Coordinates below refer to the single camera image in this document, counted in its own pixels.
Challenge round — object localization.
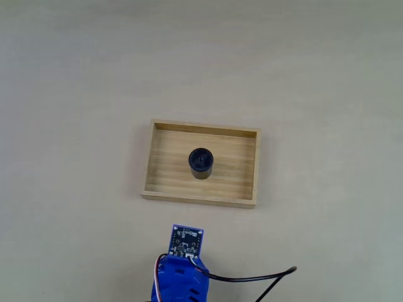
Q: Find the black cylinder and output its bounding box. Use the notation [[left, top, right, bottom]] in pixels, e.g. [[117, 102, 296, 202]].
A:
[[188, 147, 216, 181]]

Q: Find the shallow wooden box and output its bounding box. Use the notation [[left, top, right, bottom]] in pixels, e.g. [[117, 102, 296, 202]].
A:
[[140, 118, 261, 210]]

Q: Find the camera circuit board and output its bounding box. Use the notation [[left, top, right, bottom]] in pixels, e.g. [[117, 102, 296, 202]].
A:
[[168, 223, 206, 260]]

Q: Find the black camera cable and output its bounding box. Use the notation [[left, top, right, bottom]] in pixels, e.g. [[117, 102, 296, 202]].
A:
[[188, 254, 298, 302]]

